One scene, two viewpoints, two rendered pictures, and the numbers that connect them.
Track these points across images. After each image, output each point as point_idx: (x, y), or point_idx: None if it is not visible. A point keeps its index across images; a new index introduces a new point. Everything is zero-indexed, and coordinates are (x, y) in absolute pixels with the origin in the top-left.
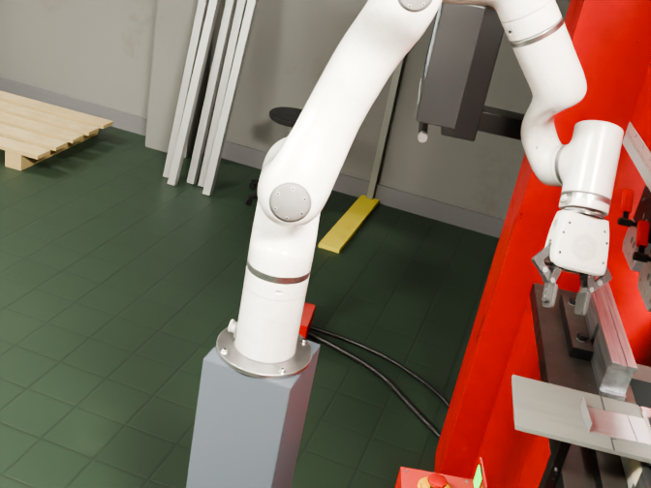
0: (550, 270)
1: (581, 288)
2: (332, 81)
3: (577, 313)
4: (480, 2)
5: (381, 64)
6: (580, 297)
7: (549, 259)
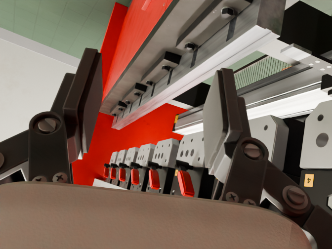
0: (43, 175)
1: (233, 154)
2: None
3: (209, 91)
4: None
5: None
6: (212, 133)
7: (12, 218)
